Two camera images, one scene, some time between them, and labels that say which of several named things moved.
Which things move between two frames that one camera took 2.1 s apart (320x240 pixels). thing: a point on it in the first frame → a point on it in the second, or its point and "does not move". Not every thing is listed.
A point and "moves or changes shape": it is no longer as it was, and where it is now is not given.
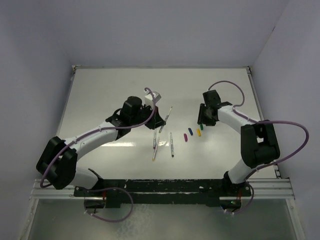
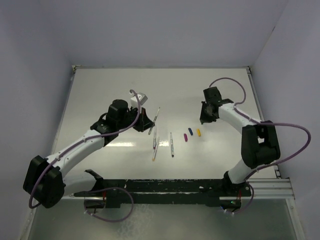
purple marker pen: [154, 140] does not move
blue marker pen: [172, 147] does not move
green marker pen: [162, 127] moves or changes shape
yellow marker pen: [156, 149] does not move
